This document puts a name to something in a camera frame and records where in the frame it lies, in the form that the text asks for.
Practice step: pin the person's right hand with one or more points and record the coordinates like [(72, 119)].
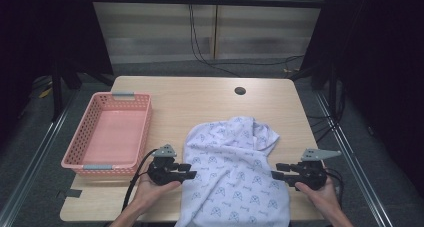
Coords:
[(321, 195)]

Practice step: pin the yellow object on floor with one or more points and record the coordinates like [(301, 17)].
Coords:
[(45, 92)]

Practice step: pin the light purple patterned towel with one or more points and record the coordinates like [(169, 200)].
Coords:
[(233, 173)]

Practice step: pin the black horizontal frame bar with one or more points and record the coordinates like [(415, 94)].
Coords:
[(206, 1)]

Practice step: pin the black stand leg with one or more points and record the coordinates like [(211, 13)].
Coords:
[(57, 93)]

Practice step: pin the pink perforated plastic basket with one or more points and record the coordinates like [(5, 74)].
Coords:
[(115, 137)]

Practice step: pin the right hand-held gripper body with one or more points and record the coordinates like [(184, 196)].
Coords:
[(311, 175)]

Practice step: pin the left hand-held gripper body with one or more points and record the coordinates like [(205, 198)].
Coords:
[(161, 175)]

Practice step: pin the black curtain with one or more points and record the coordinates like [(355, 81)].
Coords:
[(376, 70), (40, 30)]

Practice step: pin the dark round table grommet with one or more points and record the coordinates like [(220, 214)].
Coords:
[(240, 90)]

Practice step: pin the black tape strip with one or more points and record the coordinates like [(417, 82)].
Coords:
[(71, 193)]

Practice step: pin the person's left hand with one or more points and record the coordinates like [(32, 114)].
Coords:
[(150, 193)]

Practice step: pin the metal floor rail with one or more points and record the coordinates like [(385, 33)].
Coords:
[(353, 160), (30, 168)]

